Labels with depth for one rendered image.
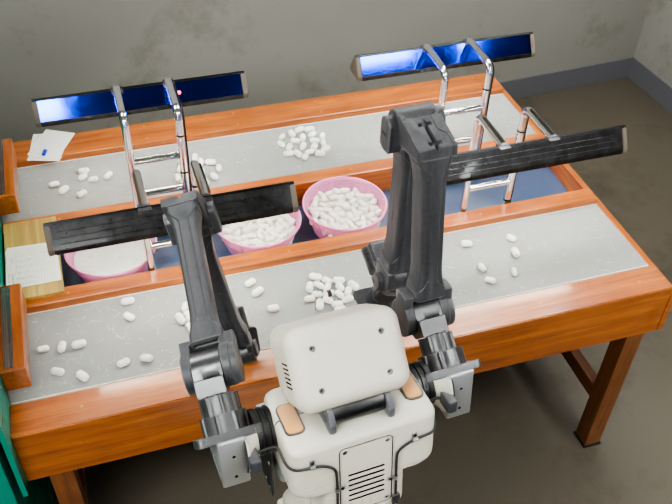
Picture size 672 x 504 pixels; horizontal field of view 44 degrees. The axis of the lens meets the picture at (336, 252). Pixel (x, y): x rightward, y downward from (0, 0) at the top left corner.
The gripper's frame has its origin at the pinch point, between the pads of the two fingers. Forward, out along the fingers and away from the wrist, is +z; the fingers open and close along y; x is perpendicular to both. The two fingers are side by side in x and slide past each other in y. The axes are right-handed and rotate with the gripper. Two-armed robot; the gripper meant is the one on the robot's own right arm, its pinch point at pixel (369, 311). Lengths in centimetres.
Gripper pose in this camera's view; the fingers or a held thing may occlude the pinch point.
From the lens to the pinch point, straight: 198.1
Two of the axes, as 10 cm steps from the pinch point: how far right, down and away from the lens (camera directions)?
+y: -9.3, 2.2, -2.8
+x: 3.1, 9.0, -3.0
